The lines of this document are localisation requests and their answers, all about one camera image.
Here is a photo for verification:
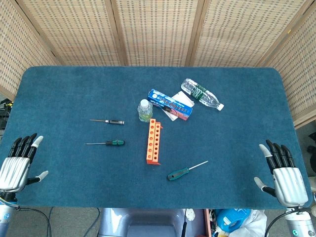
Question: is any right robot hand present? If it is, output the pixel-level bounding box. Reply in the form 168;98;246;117
254;139;309;207

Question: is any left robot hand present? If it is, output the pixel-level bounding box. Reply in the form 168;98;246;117
0;133;49;194

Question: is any large teal handled screwdriver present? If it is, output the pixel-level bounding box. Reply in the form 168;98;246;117
166;160;209;181

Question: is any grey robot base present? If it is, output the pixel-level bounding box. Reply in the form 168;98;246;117
98;208;205;237

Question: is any small green black screwdriver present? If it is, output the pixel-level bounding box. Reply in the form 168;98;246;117
84;139;126;147

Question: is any black precision screwdriver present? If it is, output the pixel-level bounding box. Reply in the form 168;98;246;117
89;119;125;125

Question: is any orange test tube rack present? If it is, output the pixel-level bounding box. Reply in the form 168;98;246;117
146;118;164;165

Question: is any black floor object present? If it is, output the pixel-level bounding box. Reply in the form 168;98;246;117
307;132;316;171

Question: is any white plastic bag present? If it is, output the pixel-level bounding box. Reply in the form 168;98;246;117
232;209;269;237

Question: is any blue plastic container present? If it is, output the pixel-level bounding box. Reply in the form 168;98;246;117
216;209;252;234

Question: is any red brown box edge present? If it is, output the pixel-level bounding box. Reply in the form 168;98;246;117
203;209;212;237

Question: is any blue table mat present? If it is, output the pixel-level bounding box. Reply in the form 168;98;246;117
0;66;313;210

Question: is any white round disc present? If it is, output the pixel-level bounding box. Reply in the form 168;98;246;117
186;208;197;222

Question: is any clear water bottle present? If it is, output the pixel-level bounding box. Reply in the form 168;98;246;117
181;78;225;111

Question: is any white flat packet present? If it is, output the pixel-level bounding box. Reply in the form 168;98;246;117
161;90;196;121

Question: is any blue toothpaste box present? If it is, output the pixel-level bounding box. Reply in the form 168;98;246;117
147;89;194;121

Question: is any small green label bottle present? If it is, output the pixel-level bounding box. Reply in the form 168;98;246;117
137;99;154;123

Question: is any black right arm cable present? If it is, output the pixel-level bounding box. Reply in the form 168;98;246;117
265;208;309;237

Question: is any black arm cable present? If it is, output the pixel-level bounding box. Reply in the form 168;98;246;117
14;206;52;237
265;208;309;237

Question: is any black equipment with cables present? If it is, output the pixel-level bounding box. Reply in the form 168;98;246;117
0;98;12;130

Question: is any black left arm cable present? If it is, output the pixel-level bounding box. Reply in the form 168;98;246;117
14;206;52;237

